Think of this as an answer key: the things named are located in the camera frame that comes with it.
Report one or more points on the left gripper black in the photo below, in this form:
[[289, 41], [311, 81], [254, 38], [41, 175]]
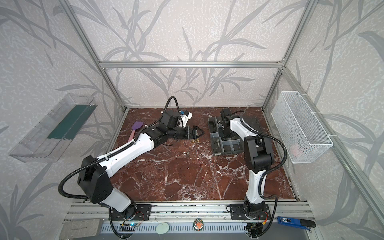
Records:
[[190, 132]]

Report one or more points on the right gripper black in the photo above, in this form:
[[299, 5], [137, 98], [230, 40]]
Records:
[[225, 132]]

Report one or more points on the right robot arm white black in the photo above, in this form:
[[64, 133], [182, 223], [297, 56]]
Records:
[[259, 157]]

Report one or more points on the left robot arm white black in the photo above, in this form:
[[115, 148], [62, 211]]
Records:
[[94, 178]]

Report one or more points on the clear compartment organizer box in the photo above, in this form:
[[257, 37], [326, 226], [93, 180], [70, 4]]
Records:
[[225, 142]]

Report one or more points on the purple pink spatula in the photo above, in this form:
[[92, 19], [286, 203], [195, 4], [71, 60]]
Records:
[[136, 126]]

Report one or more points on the round red sticker button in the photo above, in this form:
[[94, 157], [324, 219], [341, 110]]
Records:
[[198, 224]]

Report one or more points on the white oval puck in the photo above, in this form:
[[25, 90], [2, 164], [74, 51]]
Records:
[[162, 228]]

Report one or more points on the blue black handheld tool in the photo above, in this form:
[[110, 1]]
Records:
[[296, 223]]

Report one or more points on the grey flat plate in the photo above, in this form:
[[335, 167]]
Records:
[[81, 229]]

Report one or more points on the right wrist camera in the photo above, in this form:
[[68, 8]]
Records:
[[226, 115]]

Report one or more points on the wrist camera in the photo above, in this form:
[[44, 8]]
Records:
[[173, 119], [226, 115]]

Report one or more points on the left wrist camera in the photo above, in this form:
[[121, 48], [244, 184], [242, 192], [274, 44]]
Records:
[[173, 119]]

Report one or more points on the white wire mesh basket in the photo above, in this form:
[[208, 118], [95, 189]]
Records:
[[302, 133]]

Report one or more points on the aluminium frame crossbar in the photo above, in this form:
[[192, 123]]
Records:
[[189, 64]]

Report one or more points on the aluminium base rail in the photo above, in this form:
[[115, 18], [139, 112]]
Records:
[[217, 216]]

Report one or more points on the clear wall tray green mat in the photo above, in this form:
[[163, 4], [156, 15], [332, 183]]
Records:
[[50, 138]]

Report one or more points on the aluminium frame post right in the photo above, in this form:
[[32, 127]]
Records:
[[307, 13]]

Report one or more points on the aluminium frame post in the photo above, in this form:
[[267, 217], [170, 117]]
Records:
[[307, 13], [70, 13]]

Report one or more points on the aluminium frame post left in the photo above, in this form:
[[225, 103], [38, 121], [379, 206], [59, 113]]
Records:
[[70, 13]]

